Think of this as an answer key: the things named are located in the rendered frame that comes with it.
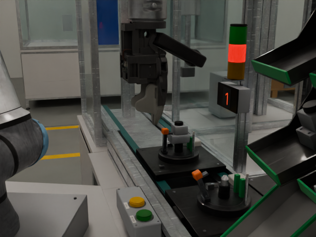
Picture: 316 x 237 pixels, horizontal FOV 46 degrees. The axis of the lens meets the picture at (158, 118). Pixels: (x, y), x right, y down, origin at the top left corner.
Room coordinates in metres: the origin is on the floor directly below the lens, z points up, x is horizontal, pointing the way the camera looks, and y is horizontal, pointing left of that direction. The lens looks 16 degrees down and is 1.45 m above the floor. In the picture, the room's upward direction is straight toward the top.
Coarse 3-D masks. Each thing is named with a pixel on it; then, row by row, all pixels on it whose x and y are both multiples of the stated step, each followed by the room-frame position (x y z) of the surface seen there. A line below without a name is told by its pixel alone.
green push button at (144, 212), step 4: (140, 212) 0.82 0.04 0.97; (144, 212) 0.82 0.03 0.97; (148, 212) 0.82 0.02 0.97; (136, 216) 0.81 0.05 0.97; (140, 216) 0.80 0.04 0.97; (144, 216) 0.80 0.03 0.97; (148, 216) 0.80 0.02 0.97; (140, 220) 0.80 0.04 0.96; (144, 220) 0.80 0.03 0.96; (148, 220) 0.80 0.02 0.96
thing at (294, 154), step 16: (288, 128) 0.66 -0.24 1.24; (256, 144) 0.65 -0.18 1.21; (272, 144) 0.66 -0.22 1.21; (288, 144) 0.64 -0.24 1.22; (256, 160) 0.61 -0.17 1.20; (272, 160) 0.61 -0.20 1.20; (288, 160) 0.59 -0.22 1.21; (304, 160) 0.53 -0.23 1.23; (272, 176) 0.54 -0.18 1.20; (288, 176) 0.53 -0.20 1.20
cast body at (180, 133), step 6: (174, 126) 1.17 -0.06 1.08; (180, 126) 1.17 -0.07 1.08; (186, 126) 1.18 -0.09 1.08; (174, 132) 1.17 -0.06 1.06; (180, 132) 1.17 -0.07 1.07; (186, 132) 1.18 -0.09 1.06; (168, 138) 1.19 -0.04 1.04; (174, 138) 1.16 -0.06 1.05; (180, 138) 1.17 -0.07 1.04; (186, 138) 1.18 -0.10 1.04
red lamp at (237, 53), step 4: (232, 44) 1.08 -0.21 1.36; (232, 48) 1.07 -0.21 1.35; (236, 48) 1.06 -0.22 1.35; (240, 48) 1.06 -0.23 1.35; (244, 48) 1.07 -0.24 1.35; (232, 52) 1.07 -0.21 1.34; (236, 52) 1.06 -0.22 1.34; (240, 52) 1.06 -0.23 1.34; (244, 52) 1.07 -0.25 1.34; (228, 56) 1.09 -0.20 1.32; (232, 56) 1.07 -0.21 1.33; (236, 56) 1.06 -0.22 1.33; (240, 56) 1.06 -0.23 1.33; (244, 56) 1.07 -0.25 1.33; (228, 60) 1.08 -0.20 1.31; (232, 60) 1.07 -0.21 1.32; (236, 60) 1.06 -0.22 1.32; (240, 60) 1.06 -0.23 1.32; (244, 60) 1.07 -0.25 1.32
